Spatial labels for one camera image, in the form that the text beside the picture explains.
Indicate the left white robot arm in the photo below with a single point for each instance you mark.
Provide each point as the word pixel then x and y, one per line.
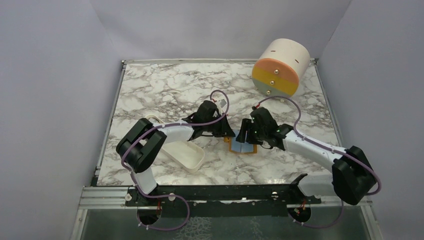
pixel 139 148

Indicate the cylindrical pastel drawer box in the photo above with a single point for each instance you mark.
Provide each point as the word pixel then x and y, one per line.
pixel 280 68

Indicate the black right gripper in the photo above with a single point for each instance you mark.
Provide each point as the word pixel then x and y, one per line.
pixel 246 125

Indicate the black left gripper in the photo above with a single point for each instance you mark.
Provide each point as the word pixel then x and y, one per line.
pixel 225 130

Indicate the black metal base rail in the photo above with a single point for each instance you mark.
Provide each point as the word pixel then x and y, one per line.
pixel 181 201

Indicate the yellow leather card holder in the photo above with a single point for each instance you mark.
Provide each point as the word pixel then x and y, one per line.
pixel 240 148

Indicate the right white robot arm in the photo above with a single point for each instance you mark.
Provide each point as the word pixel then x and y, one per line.
pixel 350 176

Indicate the white oval plastic tray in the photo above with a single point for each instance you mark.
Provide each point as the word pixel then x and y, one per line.
pixel 182 152

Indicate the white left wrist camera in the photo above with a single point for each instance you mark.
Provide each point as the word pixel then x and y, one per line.
pixel 222 103

